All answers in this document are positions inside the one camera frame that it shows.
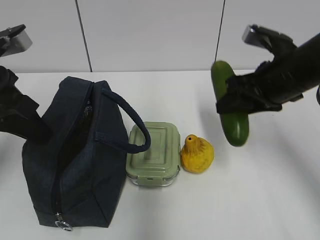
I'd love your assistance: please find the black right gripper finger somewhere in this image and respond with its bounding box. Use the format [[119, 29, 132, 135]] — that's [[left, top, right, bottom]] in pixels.
[[225, 74, 253, 94], [216, 90, 253, 114]]

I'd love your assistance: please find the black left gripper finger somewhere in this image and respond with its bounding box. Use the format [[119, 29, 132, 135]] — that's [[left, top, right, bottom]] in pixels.
[[14, 112, 53, 144]]

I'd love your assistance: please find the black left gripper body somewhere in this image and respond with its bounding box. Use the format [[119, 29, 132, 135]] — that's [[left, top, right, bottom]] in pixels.
[[0, 66, 39, 137]]

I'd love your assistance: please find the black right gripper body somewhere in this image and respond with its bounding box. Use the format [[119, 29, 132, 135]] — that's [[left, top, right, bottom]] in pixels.
[[246, 60, 304, 114]]

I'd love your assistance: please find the green cucumber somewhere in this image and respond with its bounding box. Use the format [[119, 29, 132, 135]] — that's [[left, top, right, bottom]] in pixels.
[[210, 60, 250, 147]]

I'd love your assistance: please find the navy blue lunch bag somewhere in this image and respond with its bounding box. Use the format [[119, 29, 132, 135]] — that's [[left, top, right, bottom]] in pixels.
[[22, 76, 151, 231]]

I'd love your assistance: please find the yellow pear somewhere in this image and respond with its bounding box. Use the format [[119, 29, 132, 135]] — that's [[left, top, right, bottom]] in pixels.
[[180, 134, 214, 174]]

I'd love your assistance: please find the green lidded food container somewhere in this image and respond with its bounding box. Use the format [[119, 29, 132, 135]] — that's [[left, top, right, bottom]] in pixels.
[[126, 121, 181, 188]]

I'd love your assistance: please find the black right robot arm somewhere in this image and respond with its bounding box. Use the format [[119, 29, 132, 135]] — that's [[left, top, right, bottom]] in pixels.
[[211, 33, 320, 114]]

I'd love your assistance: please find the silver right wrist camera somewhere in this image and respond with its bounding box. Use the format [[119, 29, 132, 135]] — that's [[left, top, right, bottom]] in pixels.
[[241, 24, 271, 51]]

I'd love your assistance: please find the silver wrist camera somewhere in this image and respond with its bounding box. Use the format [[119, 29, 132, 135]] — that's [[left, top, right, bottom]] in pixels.
[[0, 24, 33, 57], [241, 24, 271, 51]]

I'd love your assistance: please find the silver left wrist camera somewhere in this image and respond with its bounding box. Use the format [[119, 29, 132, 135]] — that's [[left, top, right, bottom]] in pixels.
[[0, 24, 33, 57]]

